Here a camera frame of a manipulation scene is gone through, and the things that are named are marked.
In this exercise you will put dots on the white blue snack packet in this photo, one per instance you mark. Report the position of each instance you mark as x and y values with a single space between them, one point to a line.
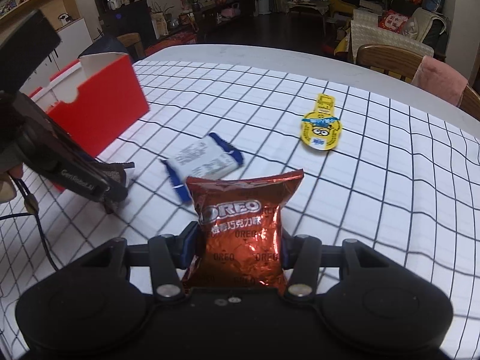
210 158

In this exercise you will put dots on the person's left hand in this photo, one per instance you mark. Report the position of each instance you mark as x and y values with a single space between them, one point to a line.
7 188

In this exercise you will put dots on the dark jacket on chair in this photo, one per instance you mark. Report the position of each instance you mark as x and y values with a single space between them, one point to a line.
105 44

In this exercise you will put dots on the red white cardboard box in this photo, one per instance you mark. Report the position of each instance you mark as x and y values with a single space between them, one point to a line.
94 100

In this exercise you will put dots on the red cushion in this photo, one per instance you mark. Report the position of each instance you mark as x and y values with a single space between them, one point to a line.
393 21

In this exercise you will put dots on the wooden chair left side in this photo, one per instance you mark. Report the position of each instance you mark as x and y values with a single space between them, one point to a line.
134 45

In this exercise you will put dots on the wooden chair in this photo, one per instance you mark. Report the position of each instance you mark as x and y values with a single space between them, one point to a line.
134 45
402 64

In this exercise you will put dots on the pink towel on chair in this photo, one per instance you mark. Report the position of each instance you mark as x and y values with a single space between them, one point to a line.
441 80

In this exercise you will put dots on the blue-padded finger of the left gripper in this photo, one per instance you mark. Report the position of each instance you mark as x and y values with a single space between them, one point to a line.
118 176

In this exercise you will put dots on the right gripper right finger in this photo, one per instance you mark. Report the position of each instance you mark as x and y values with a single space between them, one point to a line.
302 255

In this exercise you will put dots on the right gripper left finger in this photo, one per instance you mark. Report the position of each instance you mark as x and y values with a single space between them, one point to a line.
166 254

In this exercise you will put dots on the yellow minion jelly cup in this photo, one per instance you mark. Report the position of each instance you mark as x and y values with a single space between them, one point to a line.
320 128

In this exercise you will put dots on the brown red Oreo packet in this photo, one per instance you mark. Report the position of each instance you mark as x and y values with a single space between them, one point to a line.
240 239

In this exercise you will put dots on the black white grid tablecloth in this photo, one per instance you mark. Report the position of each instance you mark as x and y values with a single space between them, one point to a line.
399 180

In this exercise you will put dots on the sofa with cream cover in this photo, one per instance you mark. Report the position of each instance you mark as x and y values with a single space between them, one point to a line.
424 33

